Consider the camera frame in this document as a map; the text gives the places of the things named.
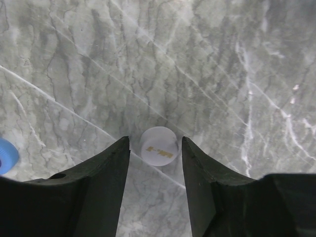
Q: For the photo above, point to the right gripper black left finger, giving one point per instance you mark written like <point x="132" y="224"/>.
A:
<point x="82" y="201"/>

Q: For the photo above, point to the blue bottle cap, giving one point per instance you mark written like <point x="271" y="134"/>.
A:
<point x="9" y="156"/>

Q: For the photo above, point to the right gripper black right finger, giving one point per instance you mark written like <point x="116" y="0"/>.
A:
<point x="224" y="203"/>

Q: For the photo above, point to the white bottle cap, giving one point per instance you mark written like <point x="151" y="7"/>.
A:
<point x="159" y="146"/>

